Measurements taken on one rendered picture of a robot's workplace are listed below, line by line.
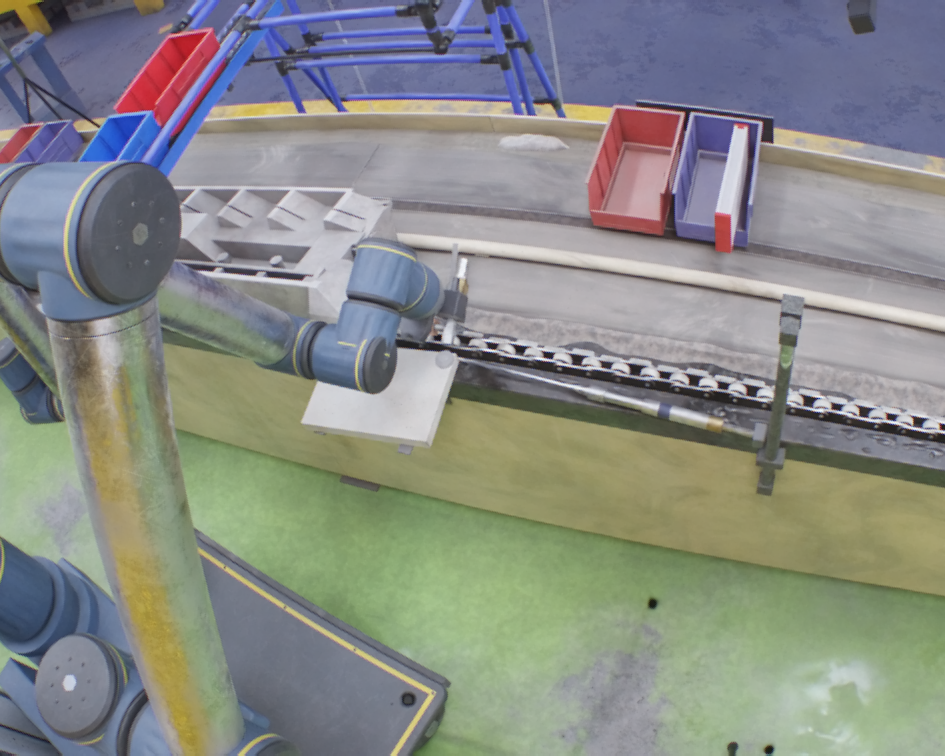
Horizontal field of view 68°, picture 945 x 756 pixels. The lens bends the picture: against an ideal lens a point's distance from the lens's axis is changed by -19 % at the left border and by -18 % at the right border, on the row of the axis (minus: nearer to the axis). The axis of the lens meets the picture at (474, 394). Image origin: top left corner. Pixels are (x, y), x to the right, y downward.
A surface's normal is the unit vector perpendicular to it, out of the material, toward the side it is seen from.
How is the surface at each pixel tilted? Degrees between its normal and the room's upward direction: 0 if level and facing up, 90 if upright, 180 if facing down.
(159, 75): 88
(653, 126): 88
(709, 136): 88
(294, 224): 31
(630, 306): 0
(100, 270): 88
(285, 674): 0
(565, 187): 0
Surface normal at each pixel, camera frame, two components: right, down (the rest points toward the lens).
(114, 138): 0.91, 0.15
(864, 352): -0.22, -0.54
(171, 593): 0.67, 0.33
